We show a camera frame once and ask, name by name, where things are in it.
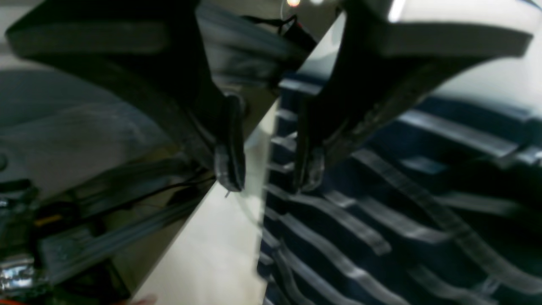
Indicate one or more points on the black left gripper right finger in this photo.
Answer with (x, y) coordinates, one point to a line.
(391, 54)

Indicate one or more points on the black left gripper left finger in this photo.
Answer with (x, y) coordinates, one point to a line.
(149, 53)

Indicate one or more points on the navy white striped T-shirt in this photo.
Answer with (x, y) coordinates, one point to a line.
(440, 207)

